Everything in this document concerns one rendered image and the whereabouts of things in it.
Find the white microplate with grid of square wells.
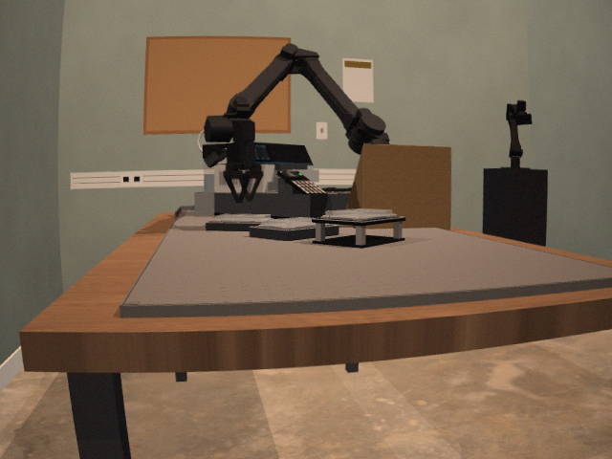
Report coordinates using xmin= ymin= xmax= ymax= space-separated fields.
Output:
xmin=260 ymin=217 xmax=316 ymax=229
xmin=325 ymin=208 xmax=392 ymax=220
xmin=214 ymin=214 xmax=272 ymax=223

